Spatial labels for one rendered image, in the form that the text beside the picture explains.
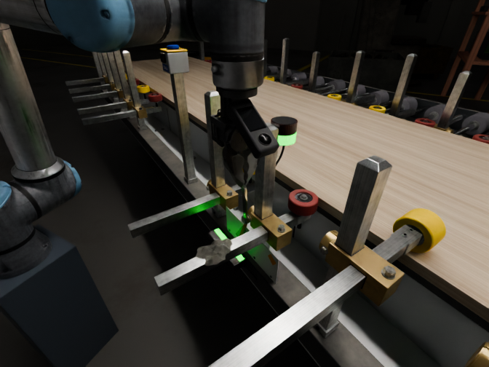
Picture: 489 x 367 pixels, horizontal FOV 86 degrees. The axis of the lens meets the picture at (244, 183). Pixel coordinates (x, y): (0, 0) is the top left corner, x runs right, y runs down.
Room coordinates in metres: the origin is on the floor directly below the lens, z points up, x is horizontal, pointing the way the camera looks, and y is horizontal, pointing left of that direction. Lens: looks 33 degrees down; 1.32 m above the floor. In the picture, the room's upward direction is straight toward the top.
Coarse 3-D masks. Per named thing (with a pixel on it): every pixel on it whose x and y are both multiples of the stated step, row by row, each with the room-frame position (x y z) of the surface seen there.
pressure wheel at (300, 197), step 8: (296, 192) 0.59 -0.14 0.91; (304, 192) 0.59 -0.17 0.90; (312, 192) 0.59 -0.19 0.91; (288, 200) 0.56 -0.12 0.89; (296, 200) 0.55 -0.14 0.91; (304, 200) 0.55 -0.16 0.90; (312, 200) 0.55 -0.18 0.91; (296, 208) 0.53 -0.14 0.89; (304, 208) 0.52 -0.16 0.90; (312, 208) 0.53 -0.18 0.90
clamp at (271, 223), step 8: (256, 216) 0.53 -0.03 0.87; (272, 216) 0.53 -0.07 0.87; (256, 224) 0.52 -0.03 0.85; (264, 224) 0.50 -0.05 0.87; (272, 224) 0.50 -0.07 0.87; (272, 232) 0.47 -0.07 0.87; (288, 232) 0.47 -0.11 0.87; (272, 240) 0.46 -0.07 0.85; (280, 240) 0.46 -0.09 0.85; (288, 240) 0.47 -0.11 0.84; (280, 248) 0.46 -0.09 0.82
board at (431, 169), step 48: (192, 96) 1.58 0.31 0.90; (288, 96) 1.58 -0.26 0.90; (336, 144) 0.91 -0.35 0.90; (384, 144) 0.91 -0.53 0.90; (432, 144) 0.91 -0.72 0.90; (480, 144) 0.91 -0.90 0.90; (336, 192) 0.59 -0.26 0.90; (384, 192) 0.59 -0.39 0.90; (432, 192) 0.59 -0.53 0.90; (480, 192) 0.59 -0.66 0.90; (384, 240) 0.41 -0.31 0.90; (480, 240) 0.41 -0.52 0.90; (480, 288) 0.29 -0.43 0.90
